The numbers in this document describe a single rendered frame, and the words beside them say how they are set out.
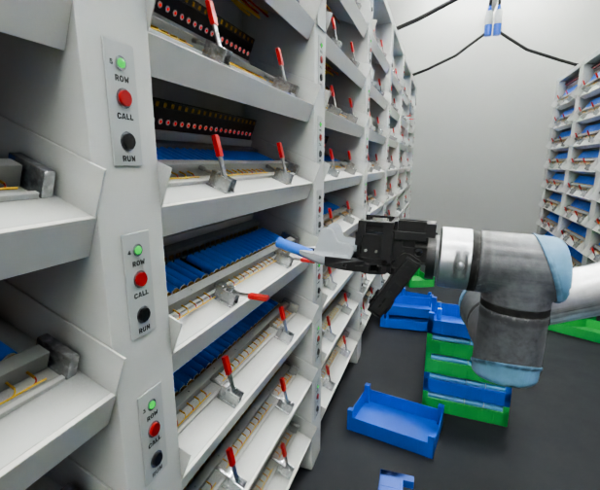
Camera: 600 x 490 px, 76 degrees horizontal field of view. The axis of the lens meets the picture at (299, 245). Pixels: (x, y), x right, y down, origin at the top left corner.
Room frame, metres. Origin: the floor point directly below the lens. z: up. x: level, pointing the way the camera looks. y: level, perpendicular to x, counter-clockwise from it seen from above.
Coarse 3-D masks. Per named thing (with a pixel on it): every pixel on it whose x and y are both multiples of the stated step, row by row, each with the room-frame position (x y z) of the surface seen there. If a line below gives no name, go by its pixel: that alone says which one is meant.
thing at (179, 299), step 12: (264, 252) 0.86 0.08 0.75; (240, 264) 0.75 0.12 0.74; (252, 264) 0.79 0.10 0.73; (216, 276) 0.67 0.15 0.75; (228, 276) 0.70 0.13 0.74; (192, 288) 0.60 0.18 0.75; (204, 288) 0.62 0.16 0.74; (168, 300) 0.55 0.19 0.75; (180, 300) 0.56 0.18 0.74; (192, 300) 0.60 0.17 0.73; (168, 312) 0.54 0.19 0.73
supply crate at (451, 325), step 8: (432, 296) 1.53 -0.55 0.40; (432, 304) 1.52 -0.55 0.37; (448, 304) 1.51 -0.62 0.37; (456, 304) 1.50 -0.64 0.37; (432, 312) 1.35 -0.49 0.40; (448, 312) 1.51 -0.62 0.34; (456, 312) 1.49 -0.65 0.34; (432, 320) 1.35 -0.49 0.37; (440, 320) 1.34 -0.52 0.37; (448, 320) 1.46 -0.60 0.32; (456, 320) 1.46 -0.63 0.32; (432, 328) 1.34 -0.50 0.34; (440, 328) 1.33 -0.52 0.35; (448, 328) 1.32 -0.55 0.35; (456, 328) 1.31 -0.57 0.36; (464, 328) 1.30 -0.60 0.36; (456, 336) 1.31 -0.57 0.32; (464, 336) 1.30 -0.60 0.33
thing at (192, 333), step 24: (240, 216) 1.00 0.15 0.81; (264, 216) 1.09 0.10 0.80; (168, 240) 0.73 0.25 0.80; (312, 240) 1.04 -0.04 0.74; (240, 288) 0.71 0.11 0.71; (264, 288) 0.74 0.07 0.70; (192, 312) 0.58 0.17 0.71; (216, 312) 0.60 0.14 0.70; (240, 312) 0.66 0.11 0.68; (192, 336) 0.52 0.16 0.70; (216, 336) 0.59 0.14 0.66
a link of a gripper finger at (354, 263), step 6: (330, 258) 0.58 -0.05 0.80; (336, 258) 0.58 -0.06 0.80; (342, 258) 0.58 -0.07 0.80; (354, 258) 0.58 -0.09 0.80; (330, 264) 0.58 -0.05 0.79; (336, 264) 0.57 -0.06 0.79; (342, 264) 0.57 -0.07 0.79; (348, 264) 0.56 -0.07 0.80; (354, 264) 0.56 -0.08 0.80; (360, 264) 0.56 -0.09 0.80; (366, 264) 0.57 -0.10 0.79; (348, 270) 0.56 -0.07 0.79; (354, 270) 0.56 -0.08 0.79; (360, 270) 0.56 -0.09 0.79; (366, 270) 0.56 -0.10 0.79
